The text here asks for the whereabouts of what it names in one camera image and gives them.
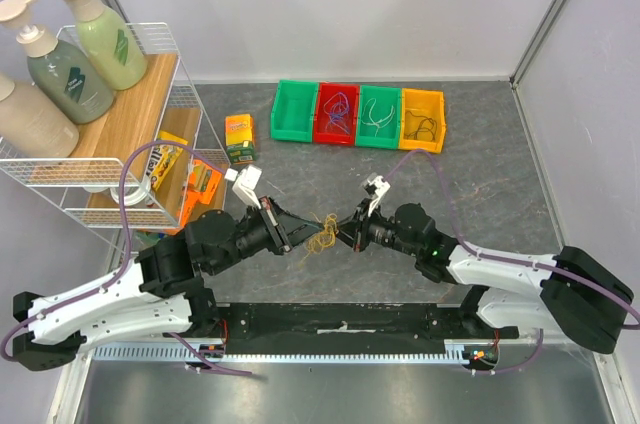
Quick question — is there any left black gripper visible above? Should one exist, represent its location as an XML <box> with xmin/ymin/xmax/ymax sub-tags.
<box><xmin>208</xmin><ymin>194</ymin><xmax>325</xmax><ymax>275</ymax></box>

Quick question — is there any yellow thin cable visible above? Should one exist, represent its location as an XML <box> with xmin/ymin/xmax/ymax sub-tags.
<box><xmin>297</xmin><ymin>212</ymin><xmax>342</xmax><ymax>270</ymax></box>

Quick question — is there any blue thin cable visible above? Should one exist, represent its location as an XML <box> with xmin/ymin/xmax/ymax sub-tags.
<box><xmin>324</xmin><ymin>111</ymin><xmax>354</xmax><ymax>138</ymax></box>
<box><xmin>323</xmin><ymin>91</ymin><xmax>355</xmax><ymax>120</ymax></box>

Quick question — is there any black thin cable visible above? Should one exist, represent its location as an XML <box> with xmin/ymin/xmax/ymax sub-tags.
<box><xmin>402</xmin><ymin>108</ymin><xmax>444</xmax><ymax>141</ymax></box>

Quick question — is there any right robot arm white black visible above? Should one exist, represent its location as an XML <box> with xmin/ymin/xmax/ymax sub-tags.
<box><xmin>337</xmin><ymin>200</ymin><xmax>634</xmax><ymax>354</ymax></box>

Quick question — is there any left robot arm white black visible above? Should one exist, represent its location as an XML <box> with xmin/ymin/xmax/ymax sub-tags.
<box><xmin>1</xmin><ymin>197</ymin><xmax>323</xmax><ymax>371</ymax></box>

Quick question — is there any orange toy package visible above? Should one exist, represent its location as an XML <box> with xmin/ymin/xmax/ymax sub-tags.
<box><xmin>179</xmin><ymin>159</ymin><xmax>223</xmax><ymax>230</ymax></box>

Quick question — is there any left green bin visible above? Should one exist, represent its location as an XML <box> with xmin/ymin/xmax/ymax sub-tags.
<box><xmin>270</xmin><ymin>80</ymin><xmax>319</xmax><ymax>143</ymax></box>

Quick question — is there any green bin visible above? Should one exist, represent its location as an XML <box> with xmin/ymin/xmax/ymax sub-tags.
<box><xmin>355</xmin><ymin>85</ymin><xmax>402</xmax><ymax>149</ymax></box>
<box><xmin>270</xmin><ymin>80</ymin><xmax>319</xmax><ymax>143</ymax></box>

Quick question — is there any yellow green small box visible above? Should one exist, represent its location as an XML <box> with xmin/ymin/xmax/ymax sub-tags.
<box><xmin>225</xmin><ymin>114</ymin><xmax>256</xmax><ymax>164</ymax></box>

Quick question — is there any red bin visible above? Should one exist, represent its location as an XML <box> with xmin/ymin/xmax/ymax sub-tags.
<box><xmin>313</xmin><ymin>82</ymin><xmax>360</xmax><ymax>146</ymax></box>

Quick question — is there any yellow bin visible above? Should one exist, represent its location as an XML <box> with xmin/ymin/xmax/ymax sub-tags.
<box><xmin>398</xmin><ymin>88</ymin><xmax>447</xmax><ymax>154</ymax></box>

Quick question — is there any colourful box on lower shelf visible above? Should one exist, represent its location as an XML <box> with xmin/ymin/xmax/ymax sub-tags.
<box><xmin>135</xmin><ymin>230</ymin><xmax>168</xmax><ymax>246</ymax></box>

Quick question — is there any yellow candy bag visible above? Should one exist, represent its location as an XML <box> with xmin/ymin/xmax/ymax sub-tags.
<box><xmin>145</xmin><ymin>131</ymin><xmax>188</xmax><ymax>192</ymax></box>

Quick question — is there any white tape roll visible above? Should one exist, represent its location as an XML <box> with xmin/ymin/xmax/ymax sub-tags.
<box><xmin>109</xmin><ymin>186</ymin><xmax>152</xmax><ymax>208</ymax></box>

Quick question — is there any dark green pump bottle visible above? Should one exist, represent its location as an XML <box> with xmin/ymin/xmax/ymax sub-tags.
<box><xmin>16</xmin><ymin>25</ymin><xmax>115</xmax><ymax>124</ymax></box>

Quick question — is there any light green pump bottle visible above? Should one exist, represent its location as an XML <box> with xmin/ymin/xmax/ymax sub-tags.
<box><xmin>63</xmin><ymin>0</ymin><xmax>147</xmax><ymax>90</ymax></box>

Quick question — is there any beige pump bottle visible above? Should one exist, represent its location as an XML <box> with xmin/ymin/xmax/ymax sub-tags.
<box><xmin>1</xmin><ymin>0</ymin><xmax>79</xmax><ymax>159</ymax></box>

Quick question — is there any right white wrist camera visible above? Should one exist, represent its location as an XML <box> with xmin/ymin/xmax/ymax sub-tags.
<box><xmin>361</xmin><ymin>173</ymin><xmax>391</xmax><ymax>217</ymax></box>

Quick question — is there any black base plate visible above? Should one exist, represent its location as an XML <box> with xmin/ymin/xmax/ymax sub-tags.
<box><xmin>184</xmin><ymin>303</ymin><xmax>519</xmax><ymax>353</ymax></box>

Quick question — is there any white wire shelf rack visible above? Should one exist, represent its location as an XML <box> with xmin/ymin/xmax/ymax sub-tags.
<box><xmin>1</xmin><ymin>22</ymin><xmax>229</xmax><ymax>249</ymax></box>

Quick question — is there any slotted cable duct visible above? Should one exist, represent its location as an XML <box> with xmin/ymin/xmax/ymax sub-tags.
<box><xmin>93</xmin><ymin>342</ymin><xmax>469</xmax><ymax>365</ymax></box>

